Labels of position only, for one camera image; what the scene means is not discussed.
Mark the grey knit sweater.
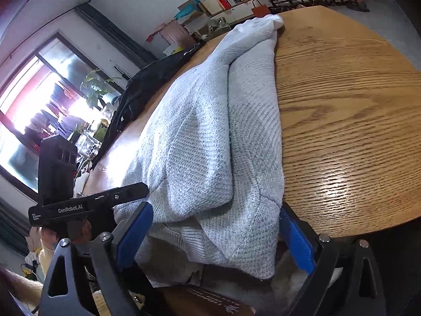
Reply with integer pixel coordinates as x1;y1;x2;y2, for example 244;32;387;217
123;15;285;280

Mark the green potted plant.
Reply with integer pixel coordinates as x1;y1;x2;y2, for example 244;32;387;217
80;68;123;110

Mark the left beige sleeved forearm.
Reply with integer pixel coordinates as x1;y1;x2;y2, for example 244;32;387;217
6;246;55;310

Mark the black garment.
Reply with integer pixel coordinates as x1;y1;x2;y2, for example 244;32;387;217
92;42;204;167

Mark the person's left hand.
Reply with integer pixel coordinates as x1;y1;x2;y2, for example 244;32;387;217
40;219;92;250

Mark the dark grey curtain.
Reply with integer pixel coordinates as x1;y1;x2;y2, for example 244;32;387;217
74;2;157;68

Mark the pink suitcase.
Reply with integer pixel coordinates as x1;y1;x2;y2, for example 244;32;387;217
158;20;196;48

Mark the orange paper bag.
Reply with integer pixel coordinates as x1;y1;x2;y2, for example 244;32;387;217
251;0;271;18

